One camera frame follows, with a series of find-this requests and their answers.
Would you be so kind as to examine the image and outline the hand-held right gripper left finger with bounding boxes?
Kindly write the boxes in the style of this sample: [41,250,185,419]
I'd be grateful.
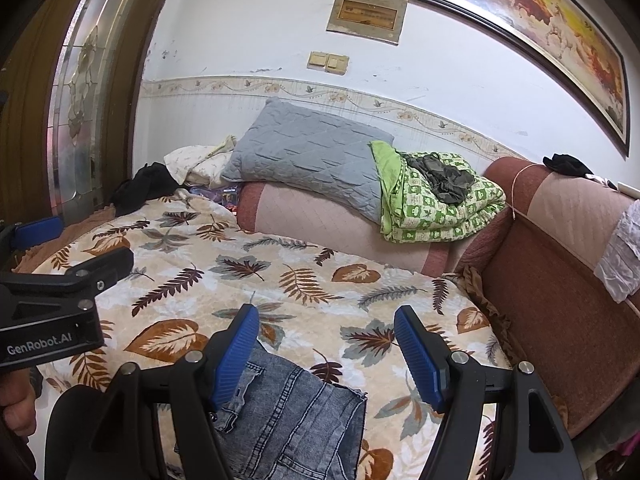
[45,302,261,480]

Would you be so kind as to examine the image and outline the blue denim pants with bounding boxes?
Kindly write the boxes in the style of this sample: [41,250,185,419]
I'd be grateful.
[172,342,368,480]

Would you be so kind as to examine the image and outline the black cloth heap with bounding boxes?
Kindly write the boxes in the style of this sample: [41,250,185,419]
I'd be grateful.
[111,161,188,218]

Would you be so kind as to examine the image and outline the green patterned folded quilt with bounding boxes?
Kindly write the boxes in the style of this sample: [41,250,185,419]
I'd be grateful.
[369,140,507,245]

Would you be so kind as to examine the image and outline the white crumpled cloth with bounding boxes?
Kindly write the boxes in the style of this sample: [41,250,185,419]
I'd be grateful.
[594,205,640,303]

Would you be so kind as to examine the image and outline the grey quilted pillow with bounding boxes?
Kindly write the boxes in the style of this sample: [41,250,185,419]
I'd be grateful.
[220,96,396,226]

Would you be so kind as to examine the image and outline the wooden door with glass pane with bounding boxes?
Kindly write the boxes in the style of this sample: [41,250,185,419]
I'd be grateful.
[0,0,188,241]

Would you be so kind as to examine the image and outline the dark grey crumpled cloth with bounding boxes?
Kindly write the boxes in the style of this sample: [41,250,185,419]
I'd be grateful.
[402,152,478,206]

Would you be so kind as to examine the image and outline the cream printed pillow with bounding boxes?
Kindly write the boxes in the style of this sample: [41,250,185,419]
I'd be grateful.
[164,135,238,188]

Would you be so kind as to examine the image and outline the person's left hand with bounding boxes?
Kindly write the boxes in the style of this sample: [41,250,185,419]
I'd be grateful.
[0,370,38,456]

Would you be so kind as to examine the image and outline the white cord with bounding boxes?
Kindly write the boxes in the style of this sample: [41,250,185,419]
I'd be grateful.
[507,162,546,221]

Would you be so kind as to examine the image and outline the colourful packet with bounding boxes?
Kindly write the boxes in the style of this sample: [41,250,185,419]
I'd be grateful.
[190,185,241,211]

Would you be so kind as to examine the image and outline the beige wall panel cover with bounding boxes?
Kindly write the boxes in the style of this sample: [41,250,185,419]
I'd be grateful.
[326,0,408,45]

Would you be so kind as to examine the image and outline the leaf print cream blanket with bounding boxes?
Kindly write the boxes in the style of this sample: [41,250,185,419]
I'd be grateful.
[12,195,516,480]

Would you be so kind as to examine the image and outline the framed painting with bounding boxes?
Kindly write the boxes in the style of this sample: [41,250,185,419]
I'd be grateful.
[408,0,631,157]

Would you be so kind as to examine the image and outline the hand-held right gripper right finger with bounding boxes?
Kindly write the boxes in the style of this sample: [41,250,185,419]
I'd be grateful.
[393,306,586,480]

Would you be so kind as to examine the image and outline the white flat device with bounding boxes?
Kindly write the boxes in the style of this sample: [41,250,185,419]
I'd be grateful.
[587,174,640,198]

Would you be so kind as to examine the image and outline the brown and pink sofa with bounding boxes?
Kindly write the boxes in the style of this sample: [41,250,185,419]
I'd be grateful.
[235,156,640,461]

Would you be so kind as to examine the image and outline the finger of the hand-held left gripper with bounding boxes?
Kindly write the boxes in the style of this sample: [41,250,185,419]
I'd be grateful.
[0,216,65,261]
[0,246,136,332]

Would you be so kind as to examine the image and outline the small black cloth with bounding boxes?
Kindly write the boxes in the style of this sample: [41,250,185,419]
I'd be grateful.
[542,152,596,178]

